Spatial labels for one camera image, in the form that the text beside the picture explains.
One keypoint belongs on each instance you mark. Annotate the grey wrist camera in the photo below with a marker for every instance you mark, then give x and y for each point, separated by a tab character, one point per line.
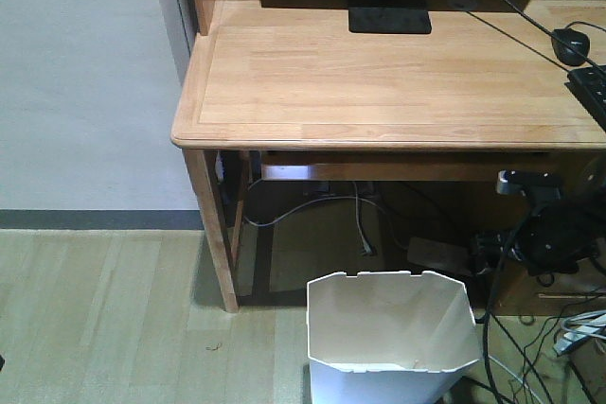
535	186

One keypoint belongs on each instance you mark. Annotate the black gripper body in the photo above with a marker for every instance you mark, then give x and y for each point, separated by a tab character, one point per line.
487	247

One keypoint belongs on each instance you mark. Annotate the wooden desk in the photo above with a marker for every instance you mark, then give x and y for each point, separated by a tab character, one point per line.
288	77

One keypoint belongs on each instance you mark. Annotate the black computer mouse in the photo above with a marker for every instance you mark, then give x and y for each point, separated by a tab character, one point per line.
570	47

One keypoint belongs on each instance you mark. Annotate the black keyboard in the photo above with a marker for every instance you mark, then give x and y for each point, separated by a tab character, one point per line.
588	85

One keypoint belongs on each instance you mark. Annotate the black monitor stand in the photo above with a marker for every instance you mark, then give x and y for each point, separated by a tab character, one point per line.
389	17

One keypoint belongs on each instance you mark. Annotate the white power strip under desk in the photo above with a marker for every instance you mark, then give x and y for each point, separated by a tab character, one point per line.
439	256

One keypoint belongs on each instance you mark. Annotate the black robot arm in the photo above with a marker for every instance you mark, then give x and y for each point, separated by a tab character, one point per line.
551	240

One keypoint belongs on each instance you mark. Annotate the white plastic trash bin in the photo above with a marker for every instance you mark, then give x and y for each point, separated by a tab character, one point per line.
388	337

